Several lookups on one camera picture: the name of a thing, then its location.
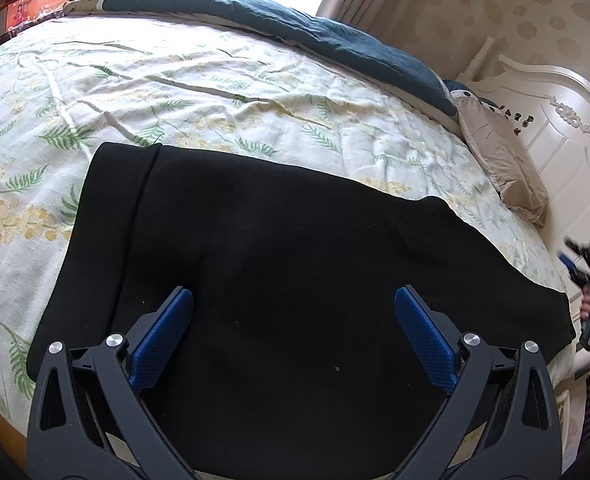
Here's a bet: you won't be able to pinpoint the teal blanket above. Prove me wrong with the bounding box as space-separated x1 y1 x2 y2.
65 0 458 117

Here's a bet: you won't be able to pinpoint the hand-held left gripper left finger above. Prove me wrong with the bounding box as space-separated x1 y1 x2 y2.
26 286 203 480

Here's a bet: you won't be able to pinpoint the white carved headboard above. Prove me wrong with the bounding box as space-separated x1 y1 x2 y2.
457 42 590 311

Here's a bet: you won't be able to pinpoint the red printed box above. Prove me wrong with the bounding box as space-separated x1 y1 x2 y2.
0 0 74 42

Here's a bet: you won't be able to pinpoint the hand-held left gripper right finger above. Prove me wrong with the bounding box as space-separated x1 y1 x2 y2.
390 285 563 480

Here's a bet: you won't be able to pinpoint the beige pillow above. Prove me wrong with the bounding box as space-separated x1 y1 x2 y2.
455 95 550 229

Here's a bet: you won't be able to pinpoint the polka dot pillow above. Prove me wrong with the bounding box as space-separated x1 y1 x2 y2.
447 87 500 112

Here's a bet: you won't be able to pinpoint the black pants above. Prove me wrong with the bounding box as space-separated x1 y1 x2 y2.
26 142 576 480

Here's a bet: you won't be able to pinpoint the floral bed sheet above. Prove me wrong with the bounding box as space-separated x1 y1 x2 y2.
0 12 572 433

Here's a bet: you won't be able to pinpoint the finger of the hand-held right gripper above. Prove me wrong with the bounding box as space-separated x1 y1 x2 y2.
557 254 590 282
564 239 590 263

